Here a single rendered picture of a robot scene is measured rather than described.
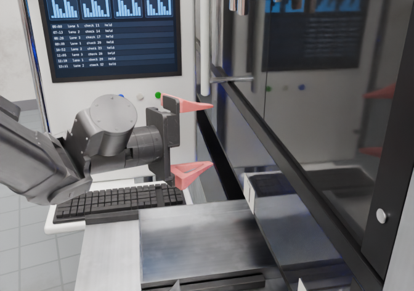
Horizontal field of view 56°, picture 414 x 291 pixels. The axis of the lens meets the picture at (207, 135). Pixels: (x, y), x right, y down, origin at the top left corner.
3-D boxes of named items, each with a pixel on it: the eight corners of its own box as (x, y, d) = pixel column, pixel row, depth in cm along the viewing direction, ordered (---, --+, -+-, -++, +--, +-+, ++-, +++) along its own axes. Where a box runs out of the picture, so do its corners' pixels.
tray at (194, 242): (262, 207, 109) (262, 196, 108) (297, 275, 86) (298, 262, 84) (139, 220, 104) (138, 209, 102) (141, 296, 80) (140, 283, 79)
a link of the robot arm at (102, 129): (21, 154, 52) (48, 208, 50) (20, 104, 43) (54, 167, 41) (102, 126, 59) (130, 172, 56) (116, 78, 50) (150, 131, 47)
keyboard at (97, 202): (180, 185, 134) (180, 179, 133) (186, 208, 121) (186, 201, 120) (58, 198, 126) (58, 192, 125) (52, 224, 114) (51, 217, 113)
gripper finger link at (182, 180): (222, 139, 61) (168, 148, 56) (222, 182, 62) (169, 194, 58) (201, 129, 66) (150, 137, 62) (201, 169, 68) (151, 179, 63)
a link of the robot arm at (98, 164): (71, 148, 56) (79, 183, 54) (75, 122, 51) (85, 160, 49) (117, 141, 60) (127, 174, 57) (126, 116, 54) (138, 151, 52)
